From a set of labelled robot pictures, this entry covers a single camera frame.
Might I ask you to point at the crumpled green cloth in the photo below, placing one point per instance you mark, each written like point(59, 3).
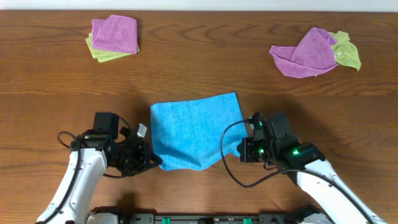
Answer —
point(346, 53)

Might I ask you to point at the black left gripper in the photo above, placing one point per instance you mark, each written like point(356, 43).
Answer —
point(145, 159)

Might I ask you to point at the crumpled purple cloth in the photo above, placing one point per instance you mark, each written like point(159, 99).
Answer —
point(313, 56)

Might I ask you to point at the folded purple cloth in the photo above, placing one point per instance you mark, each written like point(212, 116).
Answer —
point(114, 24)

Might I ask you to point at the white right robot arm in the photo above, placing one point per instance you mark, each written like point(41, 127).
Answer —
point(308, 168)

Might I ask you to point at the blue microfiber cloth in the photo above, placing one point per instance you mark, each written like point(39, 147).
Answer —
point(187, 134)

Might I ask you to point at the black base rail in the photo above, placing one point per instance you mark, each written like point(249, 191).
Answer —
point(308, 215)

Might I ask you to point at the folded green cloth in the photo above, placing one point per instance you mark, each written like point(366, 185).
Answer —
point(104, 55)

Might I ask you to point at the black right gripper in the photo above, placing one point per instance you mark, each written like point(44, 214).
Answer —
point(245, 152)

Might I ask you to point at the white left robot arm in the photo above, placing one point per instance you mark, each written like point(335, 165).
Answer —
point(91, 153)

